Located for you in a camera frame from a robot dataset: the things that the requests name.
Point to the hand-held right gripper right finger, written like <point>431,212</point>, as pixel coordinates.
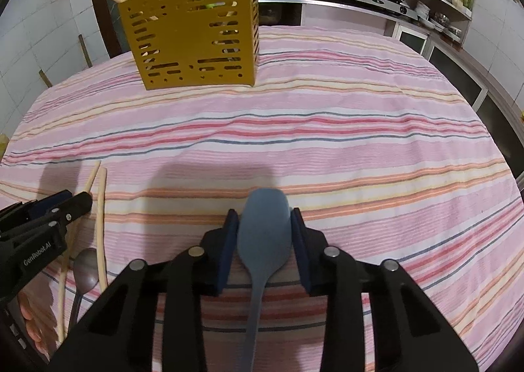
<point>301,257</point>

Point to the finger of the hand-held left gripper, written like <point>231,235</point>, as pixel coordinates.
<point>73,208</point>
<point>45,202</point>

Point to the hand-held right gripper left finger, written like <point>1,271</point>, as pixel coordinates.
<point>229,249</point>

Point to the light blue plastic spoon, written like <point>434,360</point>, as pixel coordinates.
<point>262,224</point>

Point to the yellow slotted utensil holder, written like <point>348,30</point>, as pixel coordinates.
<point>180,40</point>

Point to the person's left hand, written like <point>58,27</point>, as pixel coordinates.
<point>39,310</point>

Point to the metal spoon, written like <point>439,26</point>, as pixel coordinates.
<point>86,269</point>

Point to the wooden stick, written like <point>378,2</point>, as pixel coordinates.
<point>84,50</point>
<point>45,78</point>

